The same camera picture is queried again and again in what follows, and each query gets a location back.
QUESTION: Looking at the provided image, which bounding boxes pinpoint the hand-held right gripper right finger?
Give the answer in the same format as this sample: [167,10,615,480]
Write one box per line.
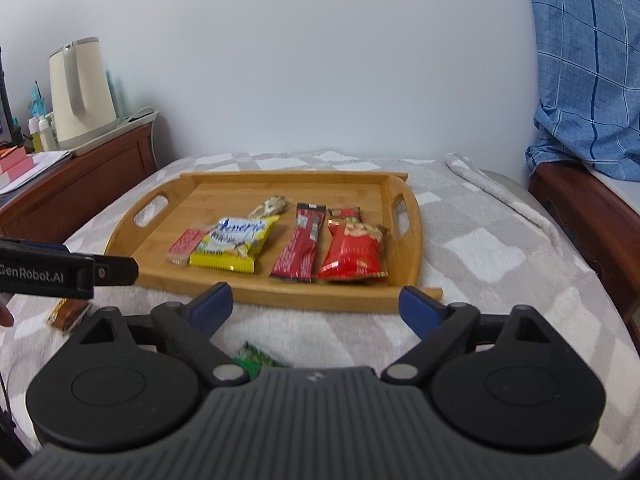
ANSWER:
[380,285,571,387]

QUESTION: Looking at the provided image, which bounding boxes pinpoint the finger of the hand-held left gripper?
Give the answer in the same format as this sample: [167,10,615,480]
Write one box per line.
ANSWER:
[0,236,68,256]
[92,257,140,287]

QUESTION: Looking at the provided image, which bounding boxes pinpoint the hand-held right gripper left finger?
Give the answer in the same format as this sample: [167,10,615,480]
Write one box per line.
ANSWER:
[62,281,251,387]

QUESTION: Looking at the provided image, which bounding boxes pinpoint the brown peanut bar packet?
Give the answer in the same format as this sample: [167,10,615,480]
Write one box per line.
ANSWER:
[46,297,93,333]

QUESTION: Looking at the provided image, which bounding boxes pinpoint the green snack packet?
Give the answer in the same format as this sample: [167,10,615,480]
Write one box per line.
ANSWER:
[234,341,293,378]

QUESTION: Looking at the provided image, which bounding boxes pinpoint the yellow white wafer packet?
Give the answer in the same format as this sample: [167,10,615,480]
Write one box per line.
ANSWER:
[189,216,281,275]

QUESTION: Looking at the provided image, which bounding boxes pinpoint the red cracker packet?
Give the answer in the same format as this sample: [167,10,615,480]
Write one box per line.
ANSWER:
[166,228,213,266]

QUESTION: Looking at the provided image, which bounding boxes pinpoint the dark red long bar packet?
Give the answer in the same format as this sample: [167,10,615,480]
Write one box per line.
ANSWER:
[270,202,328,283]

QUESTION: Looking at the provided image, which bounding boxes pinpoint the wooden serving tray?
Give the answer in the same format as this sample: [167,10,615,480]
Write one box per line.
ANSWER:
[104,170,443,315]

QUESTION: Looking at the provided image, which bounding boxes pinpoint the gold peanut candy packet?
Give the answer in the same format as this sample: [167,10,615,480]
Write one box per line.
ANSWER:
[247,196,292,221]

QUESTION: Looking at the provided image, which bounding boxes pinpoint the brown wooden cabinet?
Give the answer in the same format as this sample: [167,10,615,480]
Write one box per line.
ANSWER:
[0,112,161,246]

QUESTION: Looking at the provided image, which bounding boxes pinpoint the stack of papers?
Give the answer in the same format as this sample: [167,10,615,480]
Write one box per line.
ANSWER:
[0,149,76,196]

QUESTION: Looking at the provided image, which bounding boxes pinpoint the pink books on cabinet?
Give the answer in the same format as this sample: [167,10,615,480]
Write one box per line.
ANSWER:
[0,146,35,186]

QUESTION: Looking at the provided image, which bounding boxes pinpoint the white plastic bottle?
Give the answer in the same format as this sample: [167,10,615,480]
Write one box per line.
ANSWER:
[39,114,60,152]
[27,116,46,153]

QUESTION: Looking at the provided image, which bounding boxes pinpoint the black pole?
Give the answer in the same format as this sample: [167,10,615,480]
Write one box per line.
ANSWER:
[0,47,13,148]

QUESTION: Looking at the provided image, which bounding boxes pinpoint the grey kettle tray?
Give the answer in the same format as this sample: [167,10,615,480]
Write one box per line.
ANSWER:
[52,106,160,157]

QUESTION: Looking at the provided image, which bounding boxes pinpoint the cream electric kettle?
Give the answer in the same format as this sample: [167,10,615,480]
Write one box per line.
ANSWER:
[48,37,118,145]

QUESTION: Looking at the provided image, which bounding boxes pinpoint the blue checked cloth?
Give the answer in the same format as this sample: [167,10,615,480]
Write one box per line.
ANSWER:
[522,0,640,182]

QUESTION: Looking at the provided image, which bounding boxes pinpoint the dark wooden bed frame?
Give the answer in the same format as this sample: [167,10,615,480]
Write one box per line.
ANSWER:
[527,160,640,331]

